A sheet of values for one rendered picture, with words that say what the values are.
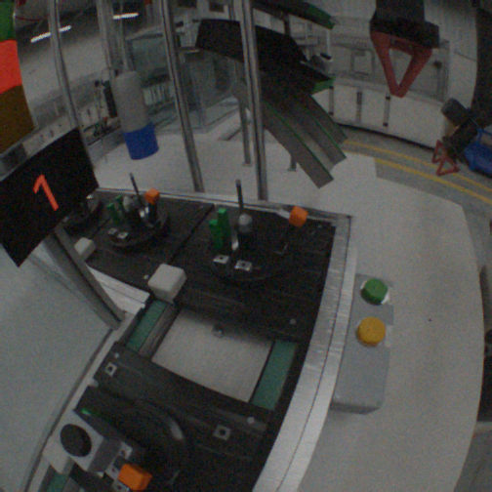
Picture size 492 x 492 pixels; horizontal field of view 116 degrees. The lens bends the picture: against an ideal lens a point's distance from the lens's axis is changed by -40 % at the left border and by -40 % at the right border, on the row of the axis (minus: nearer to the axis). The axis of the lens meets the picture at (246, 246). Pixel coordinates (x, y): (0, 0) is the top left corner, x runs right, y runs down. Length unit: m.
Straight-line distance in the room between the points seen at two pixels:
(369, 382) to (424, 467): 0.24
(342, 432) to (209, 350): 0.25
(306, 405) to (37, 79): 11.34
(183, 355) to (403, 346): 0.38
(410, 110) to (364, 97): 0.78
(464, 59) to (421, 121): 5.30
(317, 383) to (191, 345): 0.20
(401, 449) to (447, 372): 0.17
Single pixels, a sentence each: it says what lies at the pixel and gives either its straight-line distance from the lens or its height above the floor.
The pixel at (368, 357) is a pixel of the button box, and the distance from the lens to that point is 0.35.
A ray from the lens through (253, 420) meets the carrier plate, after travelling 0.30.
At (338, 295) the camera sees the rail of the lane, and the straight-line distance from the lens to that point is 0.39.
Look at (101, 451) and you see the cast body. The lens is 0.23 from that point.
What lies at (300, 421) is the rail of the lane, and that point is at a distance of 0.31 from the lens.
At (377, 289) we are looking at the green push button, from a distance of 0.39.
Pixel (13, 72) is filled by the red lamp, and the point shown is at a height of 1.32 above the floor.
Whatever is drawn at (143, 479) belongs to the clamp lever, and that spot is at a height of 1.07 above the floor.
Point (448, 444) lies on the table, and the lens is 0.52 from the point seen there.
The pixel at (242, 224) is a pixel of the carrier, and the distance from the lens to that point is 0.36.
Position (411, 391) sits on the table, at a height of 0.86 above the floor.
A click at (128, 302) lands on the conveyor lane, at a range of 0.43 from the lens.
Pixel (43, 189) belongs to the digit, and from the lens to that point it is 0.24.
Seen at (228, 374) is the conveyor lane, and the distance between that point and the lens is 0.37.
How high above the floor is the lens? 1.27
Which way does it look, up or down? 44 degrees down
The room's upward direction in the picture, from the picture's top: 7 degrees counter-clockwise
